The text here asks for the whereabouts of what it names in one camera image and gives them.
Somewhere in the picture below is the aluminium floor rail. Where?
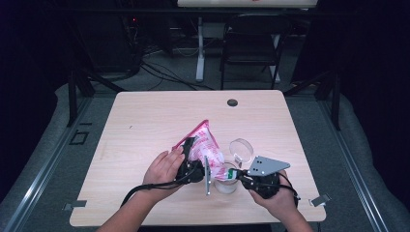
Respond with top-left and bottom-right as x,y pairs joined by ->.
317,96 -> 390,232
3,96 -> 93,232

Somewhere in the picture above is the person's right hand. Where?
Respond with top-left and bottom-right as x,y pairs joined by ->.
248,170 -> 299,223

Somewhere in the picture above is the black folding chair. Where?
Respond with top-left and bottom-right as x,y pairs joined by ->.
220,13 -> 293,91

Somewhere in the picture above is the black floor cable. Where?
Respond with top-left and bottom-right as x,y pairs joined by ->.
139,66 -> 198,92
140,61 -> 216,92

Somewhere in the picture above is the black tape square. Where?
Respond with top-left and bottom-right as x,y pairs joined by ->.
68,129 -> 90,146

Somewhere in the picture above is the white background desk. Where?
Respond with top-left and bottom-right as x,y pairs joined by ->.
177,0 -> 319,84

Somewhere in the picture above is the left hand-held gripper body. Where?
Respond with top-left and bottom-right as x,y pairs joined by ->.
175,155 -> 212,196

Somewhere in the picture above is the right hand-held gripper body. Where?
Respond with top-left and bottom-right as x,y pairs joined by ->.
241,156 -> 291,199

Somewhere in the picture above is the left hand-held gripper black cable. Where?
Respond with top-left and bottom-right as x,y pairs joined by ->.
120,167 -> 201,209

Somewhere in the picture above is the black metal stand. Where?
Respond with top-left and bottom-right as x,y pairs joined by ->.
283,69 -> 342,131
66,18 -> 127,128

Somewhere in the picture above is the hand-held gripper black cable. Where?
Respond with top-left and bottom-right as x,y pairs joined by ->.
120,167 -> 201,209
279,173 -> 302,207

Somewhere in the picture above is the right hand-held gripper black cable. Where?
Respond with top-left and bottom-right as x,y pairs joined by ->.
279,173 -> 302,207

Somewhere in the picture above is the clear jar with hinged lid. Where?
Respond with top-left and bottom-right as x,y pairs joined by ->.
213,138 -> 254,195

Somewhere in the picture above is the pink and white seasoning bag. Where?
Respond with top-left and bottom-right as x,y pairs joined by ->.
171,119 -> 238,182

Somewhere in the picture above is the person's left hand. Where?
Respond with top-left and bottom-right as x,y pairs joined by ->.
142,149 -> 187,202

